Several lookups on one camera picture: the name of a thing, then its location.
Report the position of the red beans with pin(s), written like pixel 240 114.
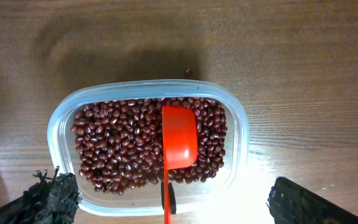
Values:
pixel 120 143

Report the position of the clear plastic container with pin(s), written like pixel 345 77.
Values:
pixel 148 200

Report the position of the orange measuring scoop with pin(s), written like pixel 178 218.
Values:
pixel 180 148

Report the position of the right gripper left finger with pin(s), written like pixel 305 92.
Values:
pixel 51 200

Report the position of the stray red bean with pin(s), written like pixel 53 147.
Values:
pixel 188 72

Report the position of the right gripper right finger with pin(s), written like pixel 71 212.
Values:
pixel 290 203

